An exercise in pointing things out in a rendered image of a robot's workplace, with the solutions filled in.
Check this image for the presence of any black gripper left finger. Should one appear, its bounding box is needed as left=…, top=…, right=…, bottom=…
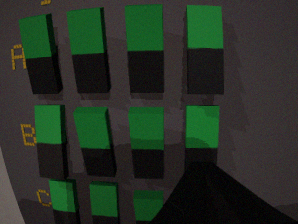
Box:
left=149, top=163, right=206, bottom=224

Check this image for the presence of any grey switch panel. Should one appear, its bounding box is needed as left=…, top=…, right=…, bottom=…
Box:
left=0, top=0, right=298, bottom=224

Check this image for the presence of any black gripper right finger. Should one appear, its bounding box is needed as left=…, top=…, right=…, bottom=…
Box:
left=201, top=161, right=298, bottom=224

